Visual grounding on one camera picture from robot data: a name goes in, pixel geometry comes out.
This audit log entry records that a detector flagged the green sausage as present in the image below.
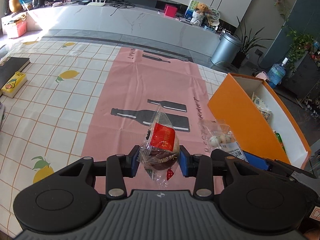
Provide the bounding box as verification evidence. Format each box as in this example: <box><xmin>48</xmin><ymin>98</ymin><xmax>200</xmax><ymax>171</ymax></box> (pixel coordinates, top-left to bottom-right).
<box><xmin>274</xmin><ymin>131</ymin><xmax>286</xmax><ymax>153</ymax></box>

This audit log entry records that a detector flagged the yogurt ball clear packet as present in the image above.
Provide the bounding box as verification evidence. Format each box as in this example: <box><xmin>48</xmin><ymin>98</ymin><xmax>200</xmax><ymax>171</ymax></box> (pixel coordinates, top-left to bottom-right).
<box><xmin>198</xmin><ymin>119</ymin><xmax>248</xmax><ymax>162</ymax></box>

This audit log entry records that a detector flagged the red date candy packet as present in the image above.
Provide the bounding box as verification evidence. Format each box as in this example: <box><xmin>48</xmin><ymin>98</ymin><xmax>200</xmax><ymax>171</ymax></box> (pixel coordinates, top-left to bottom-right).
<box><xmin>138</xmin><ymin>105</ymin><xmax>180</xmax><ymax>189</ymax></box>

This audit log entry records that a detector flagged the fries snack bag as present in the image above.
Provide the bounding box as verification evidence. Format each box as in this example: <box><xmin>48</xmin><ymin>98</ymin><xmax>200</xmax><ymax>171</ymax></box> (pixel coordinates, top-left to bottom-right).
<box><xmin>252</xmin><ymin>93</ymin><xmax>273</xmax><ymax>124</ymax></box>

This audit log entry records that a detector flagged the orange white storage box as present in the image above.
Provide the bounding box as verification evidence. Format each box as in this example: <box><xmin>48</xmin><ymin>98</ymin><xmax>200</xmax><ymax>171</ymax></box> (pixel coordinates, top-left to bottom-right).
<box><xmin>208</xmin><ymin>73</ymin><xmax>311</xmax><ymax>168</ymax></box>

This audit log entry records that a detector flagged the pink small heater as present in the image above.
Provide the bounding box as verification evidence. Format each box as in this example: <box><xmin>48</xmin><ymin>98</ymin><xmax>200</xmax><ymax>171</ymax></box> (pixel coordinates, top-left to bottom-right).
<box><xmin>255</xmin><ymin>72</ymin><xmax>269</xmax><ymax>81</ymax></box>

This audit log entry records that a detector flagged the pink bottle print mat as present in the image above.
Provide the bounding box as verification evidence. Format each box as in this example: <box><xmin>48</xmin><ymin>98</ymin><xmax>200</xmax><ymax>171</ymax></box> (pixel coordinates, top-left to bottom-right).
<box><xmin>81</xmin><ymin>47</ymin><xmax>226</xmax><ymax>198</ymax></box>

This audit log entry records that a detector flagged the blue water jug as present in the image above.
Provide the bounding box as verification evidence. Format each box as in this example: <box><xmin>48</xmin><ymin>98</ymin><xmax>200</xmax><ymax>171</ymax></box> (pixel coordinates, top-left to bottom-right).
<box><xmin>267</xmin><ymin>57</ymin><xmax>289</xmax><ymax>88</ymax></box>

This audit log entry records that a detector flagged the silver trash can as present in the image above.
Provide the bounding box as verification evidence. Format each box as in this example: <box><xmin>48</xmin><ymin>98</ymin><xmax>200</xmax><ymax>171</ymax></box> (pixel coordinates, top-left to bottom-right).
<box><xmin>210</xmin><ymin>33</ymin><xmax>242</xmax><ymax>64</ymax></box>

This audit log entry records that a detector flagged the potted green plant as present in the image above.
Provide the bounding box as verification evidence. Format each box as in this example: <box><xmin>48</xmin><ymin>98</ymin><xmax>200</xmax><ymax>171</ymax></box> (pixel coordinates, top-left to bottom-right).
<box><xmin>232</xmin><ymin>17</ymin><xmax>273</xmax><ymax>69</ymax></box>

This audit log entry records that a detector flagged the hanging vine plant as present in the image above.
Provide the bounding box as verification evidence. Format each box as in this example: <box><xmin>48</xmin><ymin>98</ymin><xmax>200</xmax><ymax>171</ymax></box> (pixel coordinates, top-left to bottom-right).
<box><xmin>274</xmin><ymin>0</ymin><xmax>313</xmax><ymax>73</ymax></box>

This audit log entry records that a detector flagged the yellow tissue pack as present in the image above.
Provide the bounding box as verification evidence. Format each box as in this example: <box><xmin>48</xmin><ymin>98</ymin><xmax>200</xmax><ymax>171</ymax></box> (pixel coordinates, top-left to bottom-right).
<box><xmin>1</xmin><ymin>72</ymin><xmax>27</xmax><ymax>98</ymax></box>

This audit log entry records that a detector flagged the white marble tv cabinet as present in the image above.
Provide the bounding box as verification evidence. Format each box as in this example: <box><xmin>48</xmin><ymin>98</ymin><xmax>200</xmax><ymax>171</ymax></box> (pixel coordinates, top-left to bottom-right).
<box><xmin>27</xmin><ymin>4</ymin><xmax>220</xmax><ymax>56</ymax></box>

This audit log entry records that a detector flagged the teddy bear bouquet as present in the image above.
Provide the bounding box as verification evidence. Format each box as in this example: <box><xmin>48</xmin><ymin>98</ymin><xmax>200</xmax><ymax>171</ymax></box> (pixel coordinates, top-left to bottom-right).
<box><xmin>184</xmin><ymin>0</ymin><xmax>220</xmax><ymax>28</ymax></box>

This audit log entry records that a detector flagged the red small box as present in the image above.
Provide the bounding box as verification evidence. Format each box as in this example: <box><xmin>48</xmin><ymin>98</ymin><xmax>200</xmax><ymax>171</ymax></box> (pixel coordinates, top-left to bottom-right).
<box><xmin>164</xmin><ymin>4</ymin><xmax>178</xmax><ymax>18</ymax></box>

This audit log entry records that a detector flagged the pink white storage box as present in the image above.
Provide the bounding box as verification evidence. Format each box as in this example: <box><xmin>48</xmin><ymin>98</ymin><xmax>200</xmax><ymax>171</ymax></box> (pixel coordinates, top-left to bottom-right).
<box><xmin>1</xmin><ymin>18</ymin><xmax>27</xmax><ymax>38</ymax></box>

